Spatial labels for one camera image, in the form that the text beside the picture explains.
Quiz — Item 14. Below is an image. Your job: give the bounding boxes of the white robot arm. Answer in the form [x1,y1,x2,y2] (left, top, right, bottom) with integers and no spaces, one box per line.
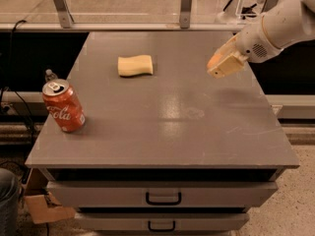
[207,0,315,78]

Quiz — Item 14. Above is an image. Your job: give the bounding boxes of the orange fruit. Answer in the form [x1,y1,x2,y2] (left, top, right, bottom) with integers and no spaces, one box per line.
[207,54,221,69]

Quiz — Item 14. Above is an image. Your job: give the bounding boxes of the cardboard box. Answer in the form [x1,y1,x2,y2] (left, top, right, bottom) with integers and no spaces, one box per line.
[24,169,75,224]

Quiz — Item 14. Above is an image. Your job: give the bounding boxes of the dark bin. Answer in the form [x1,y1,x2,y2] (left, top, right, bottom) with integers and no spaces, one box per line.
[0,168,20,236]

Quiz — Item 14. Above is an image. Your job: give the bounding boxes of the middle metal bracket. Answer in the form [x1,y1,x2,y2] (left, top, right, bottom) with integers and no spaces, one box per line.
[179,0,192,29]

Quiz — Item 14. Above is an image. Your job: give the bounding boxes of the upper grey drawer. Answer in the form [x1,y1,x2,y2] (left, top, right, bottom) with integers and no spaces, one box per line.
[47,181,278,208]

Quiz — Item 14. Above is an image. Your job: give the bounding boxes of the grey drawer cabinet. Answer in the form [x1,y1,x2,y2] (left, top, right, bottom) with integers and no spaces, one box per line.
[27,31,299,236]

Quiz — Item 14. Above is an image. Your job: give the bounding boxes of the lower grey drawer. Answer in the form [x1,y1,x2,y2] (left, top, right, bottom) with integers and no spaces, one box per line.
[75,212,249,233]

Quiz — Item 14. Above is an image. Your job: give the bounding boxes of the grey drawer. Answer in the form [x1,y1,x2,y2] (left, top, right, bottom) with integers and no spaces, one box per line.
[47,181,278,208]
[75,212,249,233]

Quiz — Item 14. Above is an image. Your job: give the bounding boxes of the clear plastic bottle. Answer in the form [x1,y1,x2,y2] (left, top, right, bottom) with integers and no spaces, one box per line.
[45,69,57,82]

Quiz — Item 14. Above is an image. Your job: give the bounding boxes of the white stand behind glass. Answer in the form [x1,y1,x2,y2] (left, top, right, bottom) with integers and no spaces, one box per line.
[215,0,265,25]

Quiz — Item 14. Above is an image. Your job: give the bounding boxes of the yellow sponge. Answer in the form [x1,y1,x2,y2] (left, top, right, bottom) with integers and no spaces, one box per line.
[118,55,154,77]

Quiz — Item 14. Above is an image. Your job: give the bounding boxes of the black cable left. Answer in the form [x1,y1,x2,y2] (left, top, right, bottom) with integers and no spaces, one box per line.
[0,19,38,146]

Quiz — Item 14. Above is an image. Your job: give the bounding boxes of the red cola can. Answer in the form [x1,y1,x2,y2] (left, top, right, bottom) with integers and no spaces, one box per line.
[42,79,86,133]

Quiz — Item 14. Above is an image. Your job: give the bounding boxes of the left metal bracket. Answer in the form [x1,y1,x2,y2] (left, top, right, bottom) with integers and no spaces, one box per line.
[53,0,74,29]

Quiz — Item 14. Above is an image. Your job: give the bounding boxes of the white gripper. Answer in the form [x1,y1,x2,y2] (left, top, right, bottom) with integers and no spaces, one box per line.
[207,15,283,79]

